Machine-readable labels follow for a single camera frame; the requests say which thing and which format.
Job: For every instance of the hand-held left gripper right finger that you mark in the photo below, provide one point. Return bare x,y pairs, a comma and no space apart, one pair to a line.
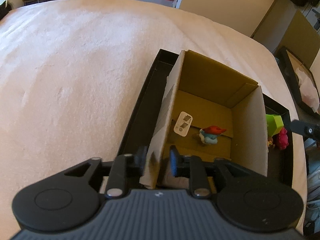
175,163

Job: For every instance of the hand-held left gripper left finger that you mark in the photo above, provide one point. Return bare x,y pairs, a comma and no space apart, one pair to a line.
119,175

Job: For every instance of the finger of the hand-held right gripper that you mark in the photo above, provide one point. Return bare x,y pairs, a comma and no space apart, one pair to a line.
306,130

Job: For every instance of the blue figurine with red hat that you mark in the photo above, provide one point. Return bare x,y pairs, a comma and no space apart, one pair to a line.
211,135

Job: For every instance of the black shallow tray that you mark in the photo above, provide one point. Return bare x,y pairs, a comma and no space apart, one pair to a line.
140,115

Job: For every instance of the cardboard box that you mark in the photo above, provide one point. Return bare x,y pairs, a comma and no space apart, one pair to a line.
207,80

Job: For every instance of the pink toy figure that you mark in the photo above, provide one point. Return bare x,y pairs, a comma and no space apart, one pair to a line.
282,138

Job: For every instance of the green cube box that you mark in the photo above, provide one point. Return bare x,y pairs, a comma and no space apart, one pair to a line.
273,123

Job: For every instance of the brown-haired small figurine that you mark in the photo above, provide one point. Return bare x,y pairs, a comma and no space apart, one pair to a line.
270,143

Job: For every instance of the white plastic bag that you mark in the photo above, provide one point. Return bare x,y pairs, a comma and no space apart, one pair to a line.
308,90

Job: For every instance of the black box with brown lining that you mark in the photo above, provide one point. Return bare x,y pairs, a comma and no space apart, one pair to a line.
290,75

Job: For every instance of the black and white cloth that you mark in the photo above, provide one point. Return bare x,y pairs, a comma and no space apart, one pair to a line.
4,11

